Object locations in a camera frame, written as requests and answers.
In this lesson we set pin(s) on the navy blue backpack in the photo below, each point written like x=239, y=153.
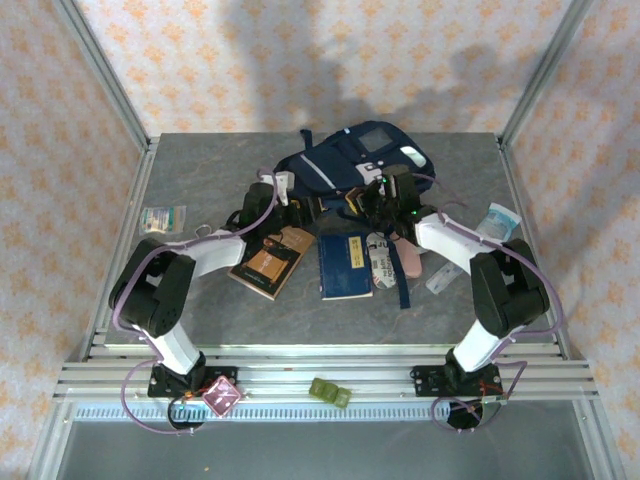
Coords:
x=340, y=165

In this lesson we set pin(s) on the brown paperback book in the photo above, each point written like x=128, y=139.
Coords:
x=272, y=265

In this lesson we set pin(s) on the blue paperback book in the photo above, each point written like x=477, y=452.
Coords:
x=340, y=270

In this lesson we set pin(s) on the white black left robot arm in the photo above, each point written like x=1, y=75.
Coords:
x=215, y=252

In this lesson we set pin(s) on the blue white tissue pack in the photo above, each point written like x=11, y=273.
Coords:
x=497, y=222

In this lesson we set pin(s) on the pink case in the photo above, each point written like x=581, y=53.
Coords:
x=414, y=260

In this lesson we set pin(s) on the white printed pencil case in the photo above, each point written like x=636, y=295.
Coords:
x=381, y=267

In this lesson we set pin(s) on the metal tongs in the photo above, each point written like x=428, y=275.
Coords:
x=200, y=229

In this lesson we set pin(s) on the clear plastic packet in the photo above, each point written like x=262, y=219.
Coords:
x=444, y=277

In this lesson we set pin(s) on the green white snack packet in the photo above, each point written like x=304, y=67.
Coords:
x=162, y=220

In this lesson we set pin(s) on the green block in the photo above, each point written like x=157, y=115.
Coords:
x=330, y=391

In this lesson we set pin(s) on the pink square tag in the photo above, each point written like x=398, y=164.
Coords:
x=222, y=395

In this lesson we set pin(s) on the aluminium side rail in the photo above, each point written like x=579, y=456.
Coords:
x=140, y=175
x=514, y=175

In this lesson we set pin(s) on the wide aluminium frame rail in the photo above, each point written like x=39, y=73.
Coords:
x=350, y=367

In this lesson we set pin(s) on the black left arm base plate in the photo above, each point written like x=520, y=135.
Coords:
x=222, y=372

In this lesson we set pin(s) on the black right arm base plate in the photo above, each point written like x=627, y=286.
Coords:
x=425, y=380

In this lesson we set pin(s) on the aluminium frame post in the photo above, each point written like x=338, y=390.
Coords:
x=105, y=70
x=544, y=70

